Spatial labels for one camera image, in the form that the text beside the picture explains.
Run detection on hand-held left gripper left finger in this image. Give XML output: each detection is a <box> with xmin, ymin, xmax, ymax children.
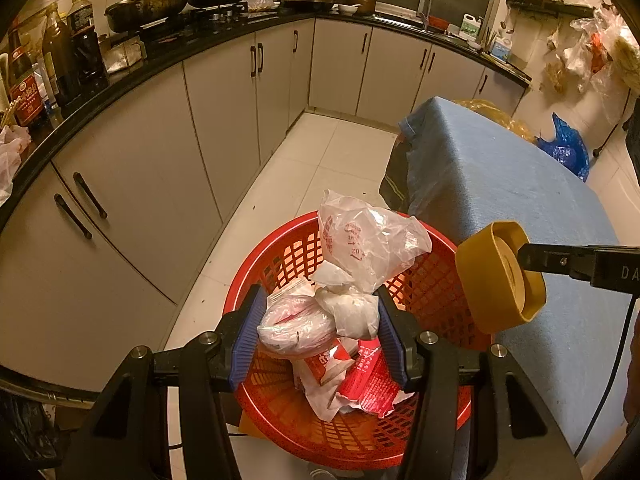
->
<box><xmin>57</xmin><ymin>284</ymin><xmax>268</xmax><ymax>480</ymax></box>

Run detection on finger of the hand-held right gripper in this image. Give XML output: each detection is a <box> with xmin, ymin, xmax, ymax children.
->
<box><xmin>517</xmin><ymin>242</ymin><xmax>596</xmax><ymax>282</ymax></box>

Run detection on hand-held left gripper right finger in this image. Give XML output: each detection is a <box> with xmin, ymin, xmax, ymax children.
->
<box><xmin>374</xmin><ymin>285</ymin><xmax>583</xmax><ymax>480</ymax></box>

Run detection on red and white carton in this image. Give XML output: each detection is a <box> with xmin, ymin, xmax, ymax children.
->
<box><xmin>291</xmin><ymin>337</ymin><xmax>417</xmax><ymax>422</ymax></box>

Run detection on white plastic wrap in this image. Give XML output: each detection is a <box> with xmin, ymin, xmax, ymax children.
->
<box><xmin>314</xmin><ymin>284</ymin><xmax>382</xmax><ymax>339</ymax></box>

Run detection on yellow square lid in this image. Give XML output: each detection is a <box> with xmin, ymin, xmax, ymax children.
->
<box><xmin>454</xmin><ymin>220</ymin><xmax>547</xmax><ymax>334</ymax></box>

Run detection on red plastic basket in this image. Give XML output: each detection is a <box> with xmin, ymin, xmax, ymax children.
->
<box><xmin>222</xmin><ymin>210</ymin><xmax>494</xmax><ymax>472</ymax></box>

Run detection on clear bag with red print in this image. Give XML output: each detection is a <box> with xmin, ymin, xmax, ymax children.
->
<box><xmin>317</xmin><ymin>188</ymin><xmax>434</xmax><ymax>296</ymax></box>

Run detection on blue plastic bag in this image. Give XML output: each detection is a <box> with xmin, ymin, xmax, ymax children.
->
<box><xmin>537</xmin><ymin>112</ymin><xmax>592</xmax><ymax>182</ymax></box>

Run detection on yellow plastic bag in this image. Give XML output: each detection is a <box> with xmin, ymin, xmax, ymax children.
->
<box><xmin>456</xmin><ymin>98</ymin><xmax>537</xmax><ymax>144</ymax></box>

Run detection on hanging plastic bags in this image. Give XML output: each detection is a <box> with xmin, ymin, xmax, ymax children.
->
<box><xmin>544</xmin><ymin>2</ymin><xmax>640</xmax><ymax>127</ymax></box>

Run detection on white jug with blue label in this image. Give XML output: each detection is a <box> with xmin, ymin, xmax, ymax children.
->
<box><xmin>489</xmin><ymin>35</ymin><xmax>517</xmax><ymax>62</ymax></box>

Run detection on row of grey cabinet doors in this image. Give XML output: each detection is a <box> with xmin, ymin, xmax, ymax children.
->
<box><xmin>0</xmin><ymin>17</ymin><xmax>528</xmax><ymax>391</ymax></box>

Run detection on white jug with green label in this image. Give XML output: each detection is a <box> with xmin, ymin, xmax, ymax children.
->
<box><xmin>459</xmin><ymin>13</ymin><xmax>484</xmax><ymax>44</ymax></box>

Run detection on white plastic bag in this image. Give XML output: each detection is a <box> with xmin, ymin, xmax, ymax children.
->
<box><xmin>0</xmin><ymin>124</ymin><xmax>32</xmax><ymax>207</ymax></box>

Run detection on black kitchen counter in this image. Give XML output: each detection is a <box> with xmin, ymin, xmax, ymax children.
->
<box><xmin>0</xmin><ymin>7</ymin><xmax>533</xmax><ymax>231</ymax></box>

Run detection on black gas stove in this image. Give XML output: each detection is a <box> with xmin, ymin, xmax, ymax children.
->
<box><xmin>106</xmin><ymin>2</ymin><xmax>252</xmax><ymax>47</ymax></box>

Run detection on row of condiment bottles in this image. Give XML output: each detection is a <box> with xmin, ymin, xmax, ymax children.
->
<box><xmin>0</xmin><ymin>0</ymin><xmax>109</xmax><ymax>129</ymax></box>

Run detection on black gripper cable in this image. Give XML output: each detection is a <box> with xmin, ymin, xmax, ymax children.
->
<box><xmin>574</xmin><ymin>292</ymin><xmax>640</xmax><ymax>457</ymax></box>

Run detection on black power cable with plug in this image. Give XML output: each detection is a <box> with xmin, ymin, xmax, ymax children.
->
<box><xmin>592</xmin><ymin>85</ymin><xmax>632</xmax><ymax>159</ymax></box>

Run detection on wall rack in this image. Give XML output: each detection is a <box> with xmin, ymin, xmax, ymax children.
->
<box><xmin>504</xmin><ymin>0</ymin><xmax>597</xmax><ymax>18</ymax></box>

